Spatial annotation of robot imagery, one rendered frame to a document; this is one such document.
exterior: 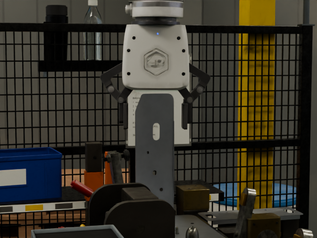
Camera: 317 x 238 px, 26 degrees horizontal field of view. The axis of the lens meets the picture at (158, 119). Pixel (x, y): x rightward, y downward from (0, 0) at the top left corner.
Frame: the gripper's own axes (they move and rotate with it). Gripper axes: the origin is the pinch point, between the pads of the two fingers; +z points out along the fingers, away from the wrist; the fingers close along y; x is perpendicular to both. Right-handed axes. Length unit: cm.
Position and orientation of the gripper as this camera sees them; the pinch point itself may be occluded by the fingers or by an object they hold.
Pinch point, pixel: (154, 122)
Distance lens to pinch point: 106.5
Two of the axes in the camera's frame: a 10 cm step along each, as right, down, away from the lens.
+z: -0.1, 10.0, 1.0
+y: 10.0, 0.0, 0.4
